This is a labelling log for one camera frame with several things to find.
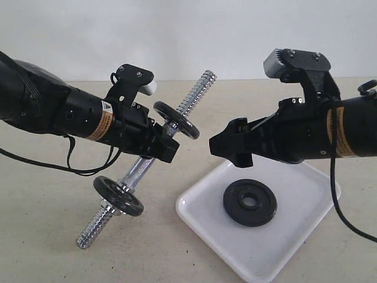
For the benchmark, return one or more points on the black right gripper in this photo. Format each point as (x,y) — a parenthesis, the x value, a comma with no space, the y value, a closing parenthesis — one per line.
(297,131)

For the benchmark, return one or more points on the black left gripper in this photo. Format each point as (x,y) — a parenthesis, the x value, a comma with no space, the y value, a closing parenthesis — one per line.
(114,121)

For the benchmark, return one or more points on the chrome threaded dumbbell bar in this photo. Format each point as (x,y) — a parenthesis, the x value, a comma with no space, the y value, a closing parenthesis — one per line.
(130,180)

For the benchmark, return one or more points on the black weight plate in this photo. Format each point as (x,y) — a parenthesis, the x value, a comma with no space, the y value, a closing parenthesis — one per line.
(249,202)
(173,116)
(123,201)

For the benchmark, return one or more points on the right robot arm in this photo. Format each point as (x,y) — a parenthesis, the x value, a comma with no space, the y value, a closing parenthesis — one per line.
(364,117)

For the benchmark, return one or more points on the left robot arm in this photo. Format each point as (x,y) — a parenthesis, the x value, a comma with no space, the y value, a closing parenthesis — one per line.
(36,101)

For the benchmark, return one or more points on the chrome star collar nut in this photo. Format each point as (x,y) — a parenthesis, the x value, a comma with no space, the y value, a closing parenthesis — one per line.
(107,208)

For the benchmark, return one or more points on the white rectangular plastic tray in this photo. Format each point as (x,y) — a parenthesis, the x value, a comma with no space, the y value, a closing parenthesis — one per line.
(257,254)

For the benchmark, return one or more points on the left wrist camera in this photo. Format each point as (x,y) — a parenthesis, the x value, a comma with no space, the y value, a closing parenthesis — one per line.
(128,80)

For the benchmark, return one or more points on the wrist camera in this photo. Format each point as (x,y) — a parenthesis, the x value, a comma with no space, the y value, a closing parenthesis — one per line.
(306,68)
(128,80)

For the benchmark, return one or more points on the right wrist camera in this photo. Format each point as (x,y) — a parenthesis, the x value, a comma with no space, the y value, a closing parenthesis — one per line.
(306,68)

